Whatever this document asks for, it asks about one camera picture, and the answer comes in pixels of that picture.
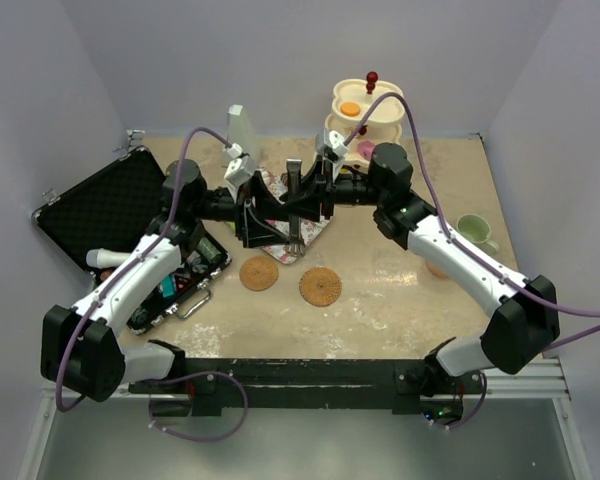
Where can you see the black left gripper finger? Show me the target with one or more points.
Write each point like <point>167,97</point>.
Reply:
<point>266,205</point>
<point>254,232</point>

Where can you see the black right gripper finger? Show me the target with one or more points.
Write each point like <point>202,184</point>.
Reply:
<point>311,208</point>
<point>317,181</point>

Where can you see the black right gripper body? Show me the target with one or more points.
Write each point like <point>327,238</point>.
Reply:
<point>354,189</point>

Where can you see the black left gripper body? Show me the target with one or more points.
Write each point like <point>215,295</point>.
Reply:
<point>219,206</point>

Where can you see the pink cake slice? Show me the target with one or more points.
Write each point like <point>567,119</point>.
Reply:
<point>365,149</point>

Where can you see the orange macaron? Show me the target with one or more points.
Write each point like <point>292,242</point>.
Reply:
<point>350,109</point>

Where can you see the metal tongs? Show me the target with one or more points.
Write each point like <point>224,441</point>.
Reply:
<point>296,245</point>

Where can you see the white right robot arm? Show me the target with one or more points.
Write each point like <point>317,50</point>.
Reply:
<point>521,323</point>

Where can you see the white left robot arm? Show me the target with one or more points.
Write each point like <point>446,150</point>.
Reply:
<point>80,344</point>

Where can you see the left woven coaster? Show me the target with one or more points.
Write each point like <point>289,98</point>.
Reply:
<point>258,273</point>

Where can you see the woven coaster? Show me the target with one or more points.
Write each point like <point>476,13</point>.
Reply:
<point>258,273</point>
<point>320,286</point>

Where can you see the green poker chip stack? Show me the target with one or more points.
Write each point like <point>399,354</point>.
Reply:
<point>208,251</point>

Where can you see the grey metronome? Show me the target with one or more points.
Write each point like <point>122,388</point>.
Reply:
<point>240,131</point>

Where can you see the right woven coaster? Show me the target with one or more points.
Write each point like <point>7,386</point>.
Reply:
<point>320,286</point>

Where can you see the cream three-tier dessert stand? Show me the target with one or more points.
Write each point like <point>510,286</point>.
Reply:
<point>383,125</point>

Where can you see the black open case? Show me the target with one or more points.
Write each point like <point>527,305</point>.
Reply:
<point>112,210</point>

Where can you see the pink cup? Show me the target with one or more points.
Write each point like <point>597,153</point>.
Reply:
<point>436,270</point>

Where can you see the green cup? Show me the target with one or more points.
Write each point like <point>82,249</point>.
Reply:
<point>478,231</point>

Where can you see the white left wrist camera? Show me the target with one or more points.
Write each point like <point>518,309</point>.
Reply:
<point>240,169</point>

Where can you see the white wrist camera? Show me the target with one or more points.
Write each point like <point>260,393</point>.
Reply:
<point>331,144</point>
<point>240,169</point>

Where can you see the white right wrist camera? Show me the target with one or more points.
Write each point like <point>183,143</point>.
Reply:
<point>331,144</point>

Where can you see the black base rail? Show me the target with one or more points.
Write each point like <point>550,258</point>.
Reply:
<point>402,386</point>

